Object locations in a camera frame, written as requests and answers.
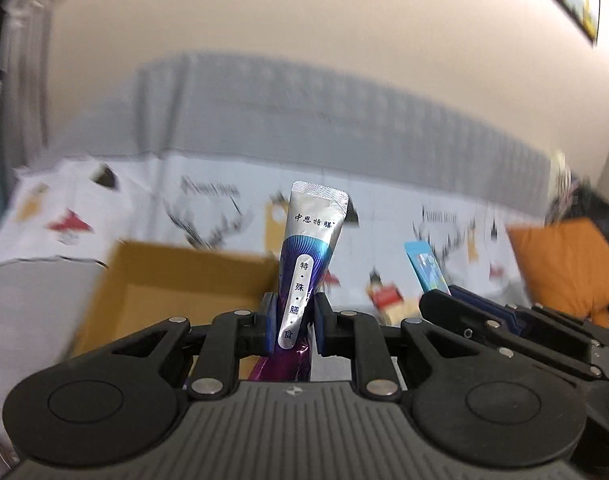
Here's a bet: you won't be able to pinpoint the silver purple snack stick packet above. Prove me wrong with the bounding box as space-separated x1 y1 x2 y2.
248 180 348 384

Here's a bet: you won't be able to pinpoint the grey padded headboard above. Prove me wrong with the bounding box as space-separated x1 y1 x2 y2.
47 50 555 216

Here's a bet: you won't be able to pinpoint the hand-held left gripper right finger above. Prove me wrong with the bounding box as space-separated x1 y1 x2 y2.
312 294 515 403

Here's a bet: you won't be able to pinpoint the white printed bed sheet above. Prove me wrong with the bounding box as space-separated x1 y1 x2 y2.
0 147 550 383

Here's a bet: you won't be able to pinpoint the light blue snack packet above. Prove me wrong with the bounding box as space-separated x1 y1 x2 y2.
403 241 451 294

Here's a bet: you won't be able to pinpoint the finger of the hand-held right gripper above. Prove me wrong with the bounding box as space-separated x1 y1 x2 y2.
419 290 603 377
447 285 609 347

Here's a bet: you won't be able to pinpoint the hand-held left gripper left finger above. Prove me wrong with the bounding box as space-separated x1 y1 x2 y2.
87 292 281 401

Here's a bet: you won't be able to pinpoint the brown cardboard box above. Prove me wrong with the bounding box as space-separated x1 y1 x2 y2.
68 239 285 382

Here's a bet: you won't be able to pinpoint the grey curtain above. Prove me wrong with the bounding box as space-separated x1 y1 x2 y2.
0 0 52 171

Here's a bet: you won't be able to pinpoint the dark cloth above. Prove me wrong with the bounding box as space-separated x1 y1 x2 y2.
547 150 609 266

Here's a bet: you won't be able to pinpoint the orange pillow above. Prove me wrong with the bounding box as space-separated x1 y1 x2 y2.
506 219 609 329

